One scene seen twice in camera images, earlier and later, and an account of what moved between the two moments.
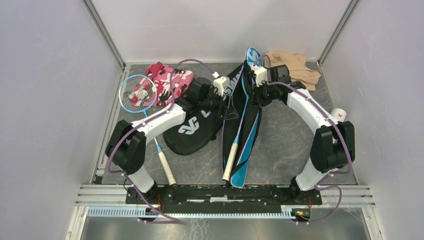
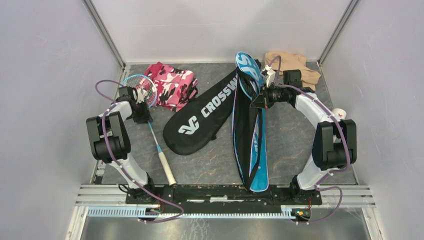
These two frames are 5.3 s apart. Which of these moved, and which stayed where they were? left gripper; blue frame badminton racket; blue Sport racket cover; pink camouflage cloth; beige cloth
Moved: left gripper; blue Sport racket cover
Stayed: pink camouflage cloth; blue frame badminton racket; beige cloth
